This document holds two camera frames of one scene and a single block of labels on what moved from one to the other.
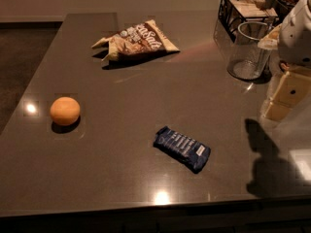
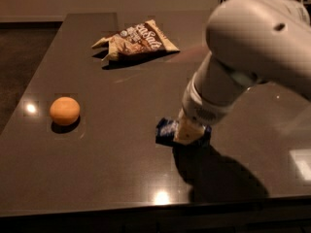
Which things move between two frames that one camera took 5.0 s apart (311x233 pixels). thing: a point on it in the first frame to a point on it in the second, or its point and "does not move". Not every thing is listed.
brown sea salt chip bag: x=142 y=39 does not move
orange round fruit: x=64 y=111 does not move
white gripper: x=295 y=41 to x=201 y=110
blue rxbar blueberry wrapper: x=192 y=152 to x=165 y=134
